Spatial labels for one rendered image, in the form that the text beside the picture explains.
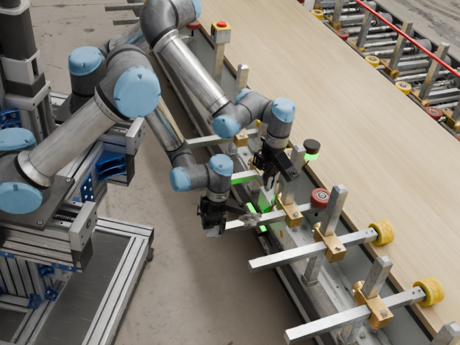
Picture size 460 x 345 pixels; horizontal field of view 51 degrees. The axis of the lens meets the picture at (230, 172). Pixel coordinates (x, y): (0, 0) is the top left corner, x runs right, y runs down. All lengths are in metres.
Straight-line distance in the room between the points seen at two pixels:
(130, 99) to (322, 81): 1.52
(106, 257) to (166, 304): 0.39
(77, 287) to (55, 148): 1.19
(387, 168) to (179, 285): 1.22
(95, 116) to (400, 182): 1.26
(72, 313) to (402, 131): 1.68
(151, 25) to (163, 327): 1.51
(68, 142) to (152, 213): 1.72
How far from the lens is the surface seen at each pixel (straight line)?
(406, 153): 2.22
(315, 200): 1.84
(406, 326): 1.80
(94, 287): 2.38
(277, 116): 1.49
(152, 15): 1.51
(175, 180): 1.47
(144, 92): 1.21
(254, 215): 1.76
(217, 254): 2.76
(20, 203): 1.38
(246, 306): 2.58
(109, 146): 1.95
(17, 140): 1.46
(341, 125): 2.27
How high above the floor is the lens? 2.14
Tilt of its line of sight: 41 degrees down
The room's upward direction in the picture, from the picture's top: 8 degrees clockwise
